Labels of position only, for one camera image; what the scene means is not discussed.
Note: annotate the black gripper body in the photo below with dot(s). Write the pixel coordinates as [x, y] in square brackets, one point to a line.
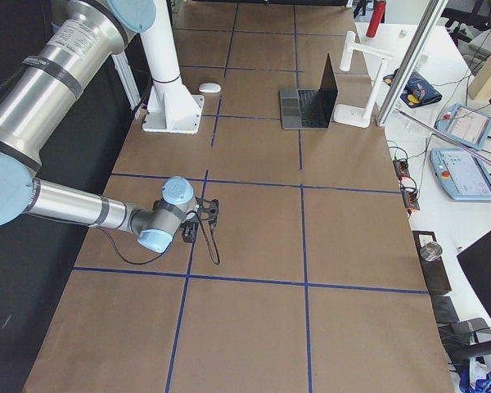
[187, 234]

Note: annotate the white computer mouse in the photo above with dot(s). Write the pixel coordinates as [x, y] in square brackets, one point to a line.
[209, 87]

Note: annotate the grey laptop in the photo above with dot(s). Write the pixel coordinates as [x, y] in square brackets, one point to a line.
[310, 108]

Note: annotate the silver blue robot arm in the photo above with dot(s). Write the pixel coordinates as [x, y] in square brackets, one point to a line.
[52, 83]

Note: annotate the white desk lamp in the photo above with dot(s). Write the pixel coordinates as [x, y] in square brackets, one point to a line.
[358, 85]

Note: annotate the black orange connector strip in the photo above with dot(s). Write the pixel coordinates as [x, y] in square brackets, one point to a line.
[408, 186]

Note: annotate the steel cup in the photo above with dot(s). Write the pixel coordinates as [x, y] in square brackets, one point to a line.
[430, 251]

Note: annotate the black box under cup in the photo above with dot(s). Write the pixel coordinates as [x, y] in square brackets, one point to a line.
[433, 271]

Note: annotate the blue yellow pouch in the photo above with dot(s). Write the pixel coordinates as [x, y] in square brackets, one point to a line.
[418, 92]

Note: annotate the blue teach pendant near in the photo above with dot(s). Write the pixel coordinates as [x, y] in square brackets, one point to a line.
[462, 176]

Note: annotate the blue teach pendant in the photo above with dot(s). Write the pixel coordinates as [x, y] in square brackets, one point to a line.
[465, 125]
[462, 176]

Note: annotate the red bottle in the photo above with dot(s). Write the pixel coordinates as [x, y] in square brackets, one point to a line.
[377, 16]

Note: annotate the blue teach pendant far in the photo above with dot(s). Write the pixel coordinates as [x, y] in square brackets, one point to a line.
[465, 125]

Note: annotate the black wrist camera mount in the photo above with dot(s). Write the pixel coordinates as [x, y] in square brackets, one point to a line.
[208, 210]

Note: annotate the white camera stand column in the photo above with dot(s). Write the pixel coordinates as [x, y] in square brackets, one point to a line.
[171, 107]

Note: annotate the aluminium frame post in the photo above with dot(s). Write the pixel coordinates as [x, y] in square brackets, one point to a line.
[428, 21]

